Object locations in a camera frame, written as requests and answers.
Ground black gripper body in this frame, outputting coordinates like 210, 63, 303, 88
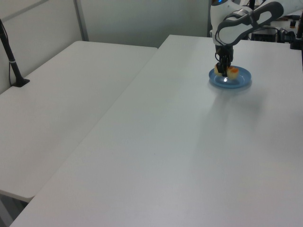
214, 44, 235, 65

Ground toy bread with orange topping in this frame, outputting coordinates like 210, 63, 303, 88
214, 64, 239, 80

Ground blue round plate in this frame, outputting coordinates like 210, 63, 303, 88
208, 66, 252, 89

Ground black electronics box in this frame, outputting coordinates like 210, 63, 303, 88
250, 26, 279, 43

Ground black clamp stand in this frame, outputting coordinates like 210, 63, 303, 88
289, 13, 303, 51

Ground black cables behind table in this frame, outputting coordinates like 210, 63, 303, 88
276, 27, 296, 44

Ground grey partition frame post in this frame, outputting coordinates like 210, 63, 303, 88
73, 0, 89, 42

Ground black camera stand pole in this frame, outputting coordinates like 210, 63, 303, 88
0, 18, 31, 88

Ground black cable on stand pole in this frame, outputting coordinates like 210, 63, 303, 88
1, 22, 15, 86

